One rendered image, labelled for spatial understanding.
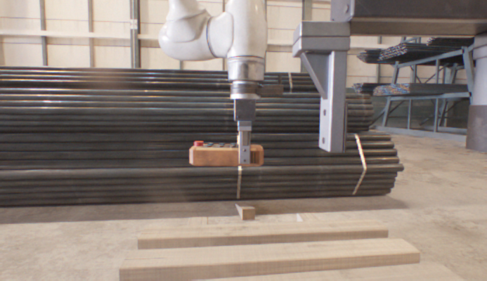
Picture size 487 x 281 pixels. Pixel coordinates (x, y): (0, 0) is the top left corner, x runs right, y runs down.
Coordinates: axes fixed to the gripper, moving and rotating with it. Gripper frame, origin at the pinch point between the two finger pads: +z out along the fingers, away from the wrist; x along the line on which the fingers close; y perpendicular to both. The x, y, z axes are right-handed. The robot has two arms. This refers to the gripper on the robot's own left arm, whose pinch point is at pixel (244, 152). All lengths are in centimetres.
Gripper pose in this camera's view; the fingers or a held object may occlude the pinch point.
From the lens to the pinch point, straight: 61.8
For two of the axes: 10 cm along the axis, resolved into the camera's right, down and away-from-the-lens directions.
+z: -0.1, 10.0, 0.8
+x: -0.2, 0.8, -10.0
